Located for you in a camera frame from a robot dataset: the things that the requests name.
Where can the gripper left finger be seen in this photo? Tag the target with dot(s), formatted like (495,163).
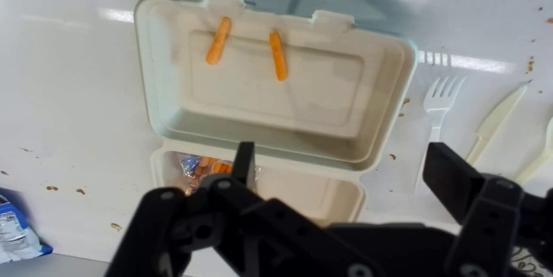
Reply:
(242,221)

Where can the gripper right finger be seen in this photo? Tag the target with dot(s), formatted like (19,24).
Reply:
(484,208)

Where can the plastic bag of carrots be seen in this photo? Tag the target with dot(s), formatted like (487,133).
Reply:
(203,171)

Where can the white plastic spoon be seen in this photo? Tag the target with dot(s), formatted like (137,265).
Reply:
(538,156)

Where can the white plastic knife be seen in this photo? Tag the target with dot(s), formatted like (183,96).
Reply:
(497,121)

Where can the white plastic fork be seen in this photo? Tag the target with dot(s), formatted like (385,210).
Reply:
(436,108)

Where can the white clamshell food container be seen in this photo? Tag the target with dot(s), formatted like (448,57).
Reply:
(276,108)

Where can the orange carrot stick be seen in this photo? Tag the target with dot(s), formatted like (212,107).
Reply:
(218,40)
(278,56)

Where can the blue and white snack packet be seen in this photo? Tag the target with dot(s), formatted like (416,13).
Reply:
(17,234)

